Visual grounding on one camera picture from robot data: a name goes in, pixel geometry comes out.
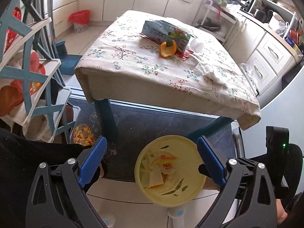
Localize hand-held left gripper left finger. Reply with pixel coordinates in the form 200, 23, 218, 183
26, 136, 108, 228

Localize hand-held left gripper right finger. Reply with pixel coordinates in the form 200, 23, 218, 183
197, 136, 278, 228

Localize yellow plastic basin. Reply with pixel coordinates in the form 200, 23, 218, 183
134, 135, 207, 207

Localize red orange wrapper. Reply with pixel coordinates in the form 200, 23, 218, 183
160, 155, 179, 169

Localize white tissue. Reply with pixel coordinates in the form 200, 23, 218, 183
141, 152, 167, 188

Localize small orange peel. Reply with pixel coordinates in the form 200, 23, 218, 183
147, 182, 165, 190

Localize white paper towel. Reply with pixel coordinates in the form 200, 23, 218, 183
193, 62, 229, 85

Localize small white bottle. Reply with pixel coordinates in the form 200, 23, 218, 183
190, 39, 205, 53

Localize large orange peel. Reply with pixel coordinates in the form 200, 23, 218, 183
159, 40, 177, 58

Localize blue printed carton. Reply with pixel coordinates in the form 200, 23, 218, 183
142, 20, 196, 52

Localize person's right leg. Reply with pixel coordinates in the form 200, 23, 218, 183
198, 144, 304, 221

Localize colourful patterned slipper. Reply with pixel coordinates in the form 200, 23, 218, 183
73, 123, 95, 145

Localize white plastic knob blue dot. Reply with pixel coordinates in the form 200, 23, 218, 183
166, 207, 187, 228
98, 212, 117, 228

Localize clear plastic sheet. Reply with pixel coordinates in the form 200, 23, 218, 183
240, 62, 259, 94

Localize red printed packet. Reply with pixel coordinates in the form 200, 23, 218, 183
11, 63, 47, 95

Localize table with floral cloth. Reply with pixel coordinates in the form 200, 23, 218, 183
74, 10, 262, 131

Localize blue dustpan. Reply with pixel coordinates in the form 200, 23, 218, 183
60, 54, 83, 76

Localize blue box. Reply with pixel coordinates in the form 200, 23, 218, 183
284, 36, 299, 52

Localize blue white storage rack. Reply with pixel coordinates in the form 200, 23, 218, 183
0, 0, 81, 143

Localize white kettle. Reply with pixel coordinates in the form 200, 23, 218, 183
268, 11, 285, 30

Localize black pot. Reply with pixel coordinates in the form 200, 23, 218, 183
254, 8, 268, 23

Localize white kitchen cart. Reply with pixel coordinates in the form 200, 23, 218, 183
195, 0, 238, 43

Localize dark pan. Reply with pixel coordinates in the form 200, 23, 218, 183
198, 17, 221, 32

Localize white counter shelf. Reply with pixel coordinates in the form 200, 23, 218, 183
247, 0, 300, 35

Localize waste bin with red bag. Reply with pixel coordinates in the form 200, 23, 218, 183
68, 10, 91, 32

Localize bagged green vegetables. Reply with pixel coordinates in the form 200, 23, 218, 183
207, 0, 228, 7

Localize white two-drawer cabinet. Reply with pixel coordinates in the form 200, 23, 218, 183
44, 0, 79, 40

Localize white cabinet with silver handles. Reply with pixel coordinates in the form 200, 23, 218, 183
223, 12, 302, 95

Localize grey-handled broom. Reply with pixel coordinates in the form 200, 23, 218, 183
55, 40, 68, 59

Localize grey metal door frame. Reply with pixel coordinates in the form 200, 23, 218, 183
36, 0, 66, 89

